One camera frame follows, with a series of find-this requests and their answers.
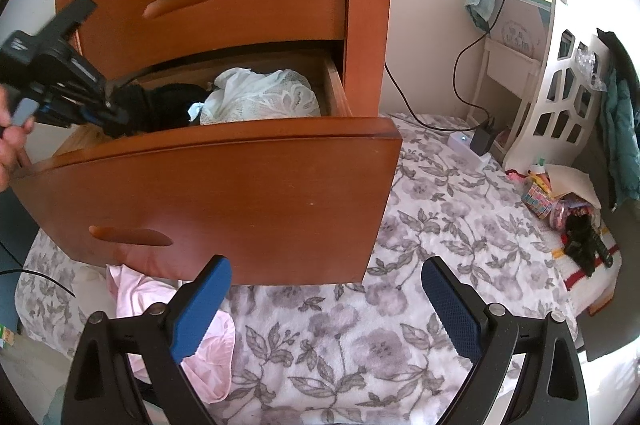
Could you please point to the dark grey floor mat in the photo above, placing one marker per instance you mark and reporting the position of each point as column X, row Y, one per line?
column 605, row 335

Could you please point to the cardboard box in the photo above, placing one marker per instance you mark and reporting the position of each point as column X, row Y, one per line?
column 520, row 30

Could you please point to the floral blanket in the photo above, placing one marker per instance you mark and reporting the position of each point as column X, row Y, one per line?
column 350, row 330

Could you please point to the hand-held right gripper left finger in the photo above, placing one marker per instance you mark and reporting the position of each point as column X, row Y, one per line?
column 200, row 305

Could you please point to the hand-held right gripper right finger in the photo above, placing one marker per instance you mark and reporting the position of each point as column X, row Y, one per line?
column 450, row 305

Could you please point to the black charger plug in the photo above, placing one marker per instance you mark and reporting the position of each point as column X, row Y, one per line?
column 482, row 140

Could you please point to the pink underwear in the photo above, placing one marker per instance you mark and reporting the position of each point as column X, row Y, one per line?
column 145, row 300

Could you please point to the clear plastic bag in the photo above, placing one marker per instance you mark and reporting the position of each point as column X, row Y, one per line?
column 590, row 65

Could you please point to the teal jacket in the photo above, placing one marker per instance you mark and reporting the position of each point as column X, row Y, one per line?
column 620, row 140

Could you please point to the teal cloth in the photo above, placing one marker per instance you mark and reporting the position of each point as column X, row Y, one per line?
column 480, row 5

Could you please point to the black garment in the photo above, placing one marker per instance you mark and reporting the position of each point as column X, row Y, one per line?
column 620, row 50

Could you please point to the white power strip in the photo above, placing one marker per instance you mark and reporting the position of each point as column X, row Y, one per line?
column 460, row 145

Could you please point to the person's left hand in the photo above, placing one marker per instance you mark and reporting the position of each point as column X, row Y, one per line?
column 10, row 150

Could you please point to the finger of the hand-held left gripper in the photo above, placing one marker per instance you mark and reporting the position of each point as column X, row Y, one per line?
column 112, row 115

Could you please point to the red striped white towel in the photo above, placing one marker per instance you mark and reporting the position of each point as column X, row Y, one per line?
column 575, row 285

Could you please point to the wooden nightstand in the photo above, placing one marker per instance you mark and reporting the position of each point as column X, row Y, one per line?
column 370, row 30

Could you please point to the white cutout rack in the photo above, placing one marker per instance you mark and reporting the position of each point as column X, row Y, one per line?
column 520, row 150

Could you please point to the white paper sheet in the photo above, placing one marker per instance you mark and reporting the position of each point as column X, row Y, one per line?
column 570, row 185

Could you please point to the pale lace underwear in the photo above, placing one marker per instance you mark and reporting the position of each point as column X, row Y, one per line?
column 270, row 100

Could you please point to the colourful block cube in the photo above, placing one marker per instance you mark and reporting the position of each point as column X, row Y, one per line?
column 537, row 200

